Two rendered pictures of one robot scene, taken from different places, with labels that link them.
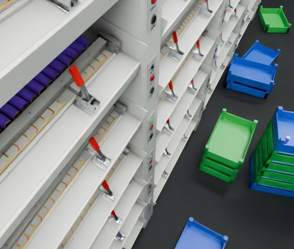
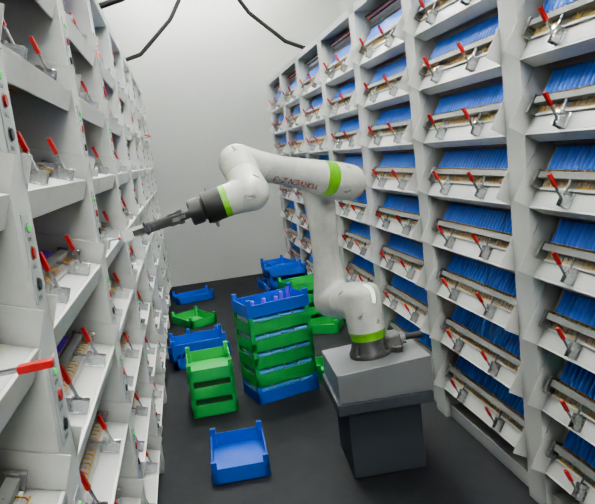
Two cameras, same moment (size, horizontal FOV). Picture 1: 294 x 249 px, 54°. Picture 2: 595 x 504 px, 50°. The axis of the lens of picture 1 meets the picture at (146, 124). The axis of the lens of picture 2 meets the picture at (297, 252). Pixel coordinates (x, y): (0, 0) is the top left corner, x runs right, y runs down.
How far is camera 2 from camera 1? 187 cm
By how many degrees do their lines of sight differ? 53
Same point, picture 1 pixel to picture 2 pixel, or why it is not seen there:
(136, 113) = (118, 226)
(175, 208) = (189, 447)
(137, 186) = (136, 344)
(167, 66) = not seen: hidden behind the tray
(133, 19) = (105, 146)
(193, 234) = (225, 449)
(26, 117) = not seen: hidden behind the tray
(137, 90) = (115, 201)
